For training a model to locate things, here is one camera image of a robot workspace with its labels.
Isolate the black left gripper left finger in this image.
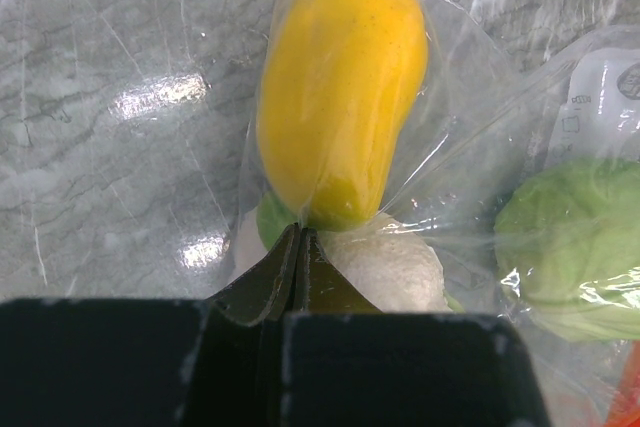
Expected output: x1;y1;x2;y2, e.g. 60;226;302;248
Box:
180;224;301;426

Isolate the clear zip top bag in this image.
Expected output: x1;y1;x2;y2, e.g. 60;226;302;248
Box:
0;0;640;427

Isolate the green fake cabbage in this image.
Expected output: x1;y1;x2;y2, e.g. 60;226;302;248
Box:
494;158;639;341

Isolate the white fake cauliflower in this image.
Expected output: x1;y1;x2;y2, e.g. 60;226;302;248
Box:
232;191;466;314

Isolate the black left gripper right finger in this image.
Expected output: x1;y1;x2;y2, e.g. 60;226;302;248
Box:
280;230;550;426

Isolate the yellow fake mango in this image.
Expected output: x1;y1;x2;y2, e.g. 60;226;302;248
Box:
256;0;428;231

